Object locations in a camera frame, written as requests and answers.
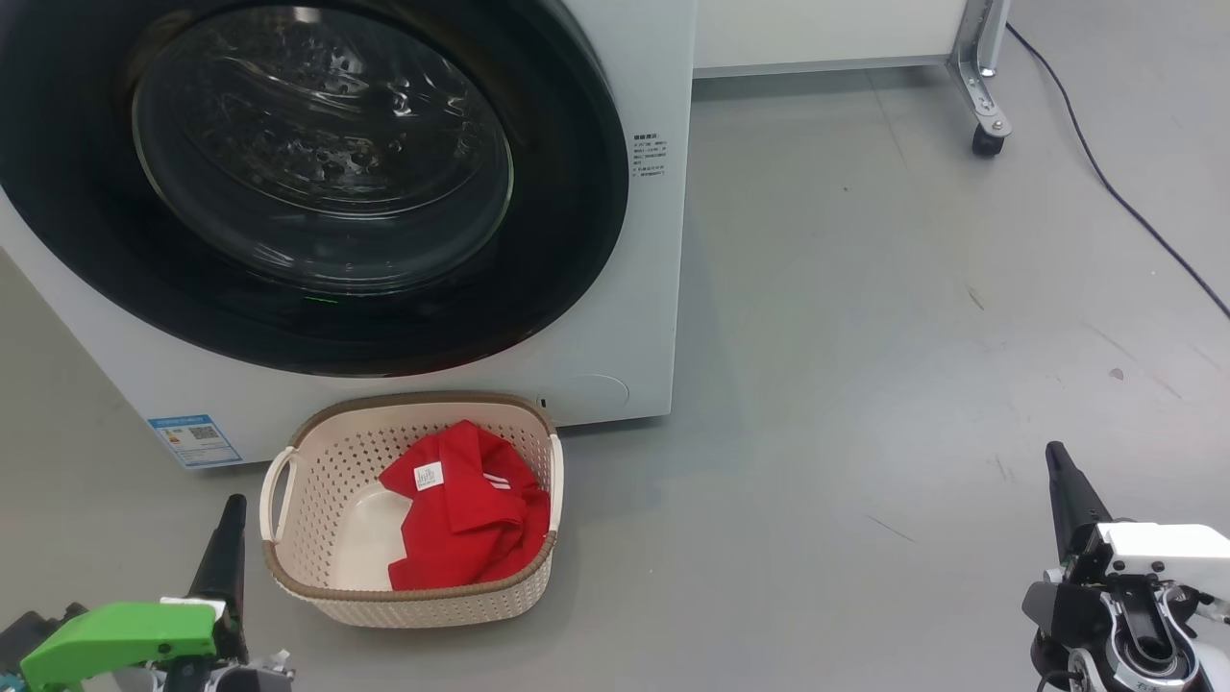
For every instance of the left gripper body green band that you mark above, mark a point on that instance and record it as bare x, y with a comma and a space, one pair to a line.
120, 639

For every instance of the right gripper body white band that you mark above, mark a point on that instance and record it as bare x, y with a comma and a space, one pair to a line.
1158, 550

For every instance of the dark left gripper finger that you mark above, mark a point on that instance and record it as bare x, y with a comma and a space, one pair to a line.
227, 557

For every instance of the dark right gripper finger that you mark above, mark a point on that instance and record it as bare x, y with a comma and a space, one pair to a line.
1070, 498

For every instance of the red shirt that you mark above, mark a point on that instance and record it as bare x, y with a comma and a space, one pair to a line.
471, 519

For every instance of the round glass washer door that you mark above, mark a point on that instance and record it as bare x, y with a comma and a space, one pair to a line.
577, 192

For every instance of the cream perforated laundry basket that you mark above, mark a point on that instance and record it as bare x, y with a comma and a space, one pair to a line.
365, 538

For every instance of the stainless steel washing machine drum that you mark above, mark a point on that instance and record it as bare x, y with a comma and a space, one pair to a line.
288, 125

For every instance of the white front-load washing machine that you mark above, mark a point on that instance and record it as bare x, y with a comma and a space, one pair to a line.
653, 288

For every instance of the blue energy label sticker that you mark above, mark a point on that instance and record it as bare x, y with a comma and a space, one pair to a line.
195, 440

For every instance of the metal leg with caster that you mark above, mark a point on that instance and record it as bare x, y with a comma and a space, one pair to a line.
978, 58

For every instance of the white cabinet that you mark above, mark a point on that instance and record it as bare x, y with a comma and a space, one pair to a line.
817, 29

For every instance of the small grey text label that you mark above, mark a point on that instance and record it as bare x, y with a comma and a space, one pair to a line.
650, 156

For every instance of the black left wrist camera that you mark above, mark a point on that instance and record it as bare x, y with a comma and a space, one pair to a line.
34, 636

